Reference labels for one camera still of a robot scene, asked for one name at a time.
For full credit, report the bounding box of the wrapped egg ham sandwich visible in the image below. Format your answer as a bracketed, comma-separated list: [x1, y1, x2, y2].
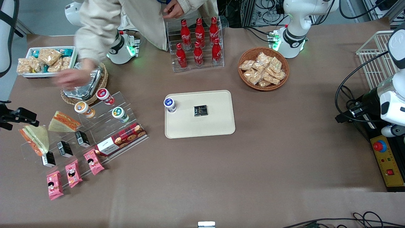
[48, 111, 81, 133]

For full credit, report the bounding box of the small black white box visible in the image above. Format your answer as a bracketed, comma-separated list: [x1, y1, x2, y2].
[42, 151, 56, 168]
[57, 141, 73, 158]
[75, 131, 90, 148]

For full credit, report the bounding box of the red cola bottle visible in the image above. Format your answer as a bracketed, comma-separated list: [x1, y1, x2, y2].
[194, 41, 204, 67]
[181, 19, 191, 49]
[209, 17, 219, 46]
[195, 18, 205, 48]
[212, 38, 222, 65]
[176, 43, 187, 69]

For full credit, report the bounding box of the person left hand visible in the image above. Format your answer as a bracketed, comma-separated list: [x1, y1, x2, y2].
[163, 0, 184, 19]

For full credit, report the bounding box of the person right forearm beige sleeve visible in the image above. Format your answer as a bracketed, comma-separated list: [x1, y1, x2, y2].
[74, 19, 109, 64]

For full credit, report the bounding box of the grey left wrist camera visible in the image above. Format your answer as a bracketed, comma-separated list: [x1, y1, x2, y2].
[381, 124, 405, 138]

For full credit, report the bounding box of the clear acrylic stepped stand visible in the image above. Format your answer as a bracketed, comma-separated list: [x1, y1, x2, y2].
[21, 91, 149, 190]

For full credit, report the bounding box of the aluminium foil container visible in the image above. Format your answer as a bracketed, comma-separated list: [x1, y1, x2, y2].
[63, 62, 102, 101]

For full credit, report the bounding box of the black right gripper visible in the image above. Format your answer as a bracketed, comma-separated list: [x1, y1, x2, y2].
[0, 104, 40, 130]

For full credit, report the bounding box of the black cable bundle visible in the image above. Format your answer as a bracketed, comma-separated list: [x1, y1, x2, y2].
[282, 212, 405, 228]

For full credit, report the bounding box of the lettuce ham sandwich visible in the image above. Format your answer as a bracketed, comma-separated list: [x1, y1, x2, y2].
[19, 125, 50, 157]

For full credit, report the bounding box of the metal rack with cables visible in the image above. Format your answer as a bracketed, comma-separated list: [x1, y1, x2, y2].
[218, 0, 285, 27]

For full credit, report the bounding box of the round brown wicker basket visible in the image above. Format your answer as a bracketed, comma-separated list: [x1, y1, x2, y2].
[238, 47, 290, 92]

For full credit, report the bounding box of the flat wicker tray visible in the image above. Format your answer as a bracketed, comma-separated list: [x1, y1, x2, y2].
[61, 59, 109, 106]

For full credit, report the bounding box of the dark metal pole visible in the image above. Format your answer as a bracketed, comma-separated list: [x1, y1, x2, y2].
[13, 19, 25, 38]

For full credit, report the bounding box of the yellow emergency stop control box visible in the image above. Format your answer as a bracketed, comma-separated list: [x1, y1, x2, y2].
[370, 135, 405, 188]

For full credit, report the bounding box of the person left forearm beige sleeve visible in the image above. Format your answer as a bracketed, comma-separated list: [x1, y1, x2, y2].
[177, 0, 219, 16]

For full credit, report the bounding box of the beige plastic tray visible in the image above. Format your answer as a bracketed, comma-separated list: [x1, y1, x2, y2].
[165, 90, 236, 139]

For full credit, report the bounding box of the white plastic bin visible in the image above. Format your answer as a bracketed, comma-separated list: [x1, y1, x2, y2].
[19, 47, 78, 78]

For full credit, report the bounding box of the pink snack packet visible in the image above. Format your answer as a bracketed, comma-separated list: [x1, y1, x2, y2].
[65, 159, 83, 188]
[47, 171, 64, 200]
[83, 149, 105, 175]

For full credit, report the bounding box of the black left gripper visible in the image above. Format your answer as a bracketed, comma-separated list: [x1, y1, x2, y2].
[335, 87, 382, 124]

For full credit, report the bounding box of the white wire basket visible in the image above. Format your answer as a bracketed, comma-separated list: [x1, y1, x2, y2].
[356, 31, 400, 91]

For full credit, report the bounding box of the person beige jacket torso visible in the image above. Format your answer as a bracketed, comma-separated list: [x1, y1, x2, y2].
[79, 0, 219, 52]

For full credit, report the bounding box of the blue lid yogurt cup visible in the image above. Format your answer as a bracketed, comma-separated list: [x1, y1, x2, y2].
[164, 98, 177, 113]

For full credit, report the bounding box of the clear acrylic bottle rack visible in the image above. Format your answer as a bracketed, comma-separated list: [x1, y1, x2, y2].
[167, 17, 224, 73]

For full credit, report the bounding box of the orange lid yogurt cup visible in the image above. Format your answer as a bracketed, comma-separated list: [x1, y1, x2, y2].
[74, 101, 95, 118]

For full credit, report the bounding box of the red plaid cookie box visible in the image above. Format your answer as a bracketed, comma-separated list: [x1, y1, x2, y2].
[95, 123, 147, 157]

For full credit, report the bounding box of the green lid yogurt cup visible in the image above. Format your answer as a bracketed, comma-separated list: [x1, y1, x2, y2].
[112, 107, 129, 123]

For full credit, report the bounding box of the red lid yogurt cup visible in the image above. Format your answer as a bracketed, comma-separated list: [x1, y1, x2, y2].
[96, 88, 115, 105]

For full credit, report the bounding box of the long black looping cable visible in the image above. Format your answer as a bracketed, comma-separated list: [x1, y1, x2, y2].
[335, 51, 389, 122]

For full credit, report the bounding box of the person right hand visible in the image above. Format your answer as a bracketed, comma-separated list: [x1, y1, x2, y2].
[54, 59, 97, 90]

